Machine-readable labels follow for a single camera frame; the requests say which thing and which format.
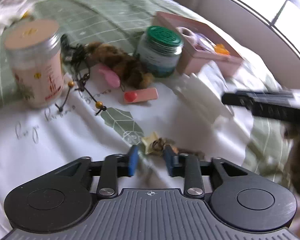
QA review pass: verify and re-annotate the brown furry tail keychain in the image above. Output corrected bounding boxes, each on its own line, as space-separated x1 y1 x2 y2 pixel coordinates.
85 42 154 89

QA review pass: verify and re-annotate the pink labelled plastic jar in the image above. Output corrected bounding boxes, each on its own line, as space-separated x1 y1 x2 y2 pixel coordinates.
4 19 64 108

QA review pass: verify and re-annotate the green white bedsheet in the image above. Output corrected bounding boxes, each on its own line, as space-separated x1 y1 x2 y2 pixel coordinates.
0 0 297 239

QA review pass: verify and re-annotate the pink cardboard box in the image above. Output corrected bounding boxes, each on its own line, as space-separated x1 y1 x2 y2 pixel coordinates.
153 11 243 78

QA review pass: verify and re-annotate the green lid glass jar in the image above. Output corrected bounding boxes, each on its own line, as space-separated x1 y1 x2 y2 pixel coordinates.
134 25 184 78

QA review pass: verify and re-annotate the pink plastic comb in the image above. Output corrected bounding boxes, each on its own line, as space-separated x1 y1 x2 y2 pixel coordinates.
98 63 121 88

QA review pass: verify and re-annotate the orange paper flower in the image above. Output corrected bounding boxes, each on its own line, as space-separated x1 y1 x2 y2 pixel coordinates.
214 44 230 55

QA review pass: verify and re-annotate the black beaded cord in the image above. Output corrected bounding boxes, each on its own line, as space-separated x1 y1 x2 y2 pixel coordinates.
54 62 108 117

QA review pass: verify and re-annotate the pink fluffy headband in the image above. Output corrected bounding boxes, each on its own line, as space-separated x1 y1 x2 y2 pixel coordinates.
177 27 212 50

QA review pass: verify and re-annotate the pink eraser red tip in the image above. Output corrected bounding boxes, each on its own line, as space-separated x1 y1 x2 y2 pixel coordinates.
123 88 159 104

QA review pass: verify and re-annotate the black usb cable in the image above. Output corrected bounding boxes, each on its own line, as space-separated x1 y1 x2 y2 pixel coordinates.
60 33 87 66

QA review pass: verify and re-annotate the small yellow star ornament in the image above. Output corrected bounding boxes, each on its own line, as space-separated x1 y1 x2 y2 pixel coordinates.
141 130 177 156

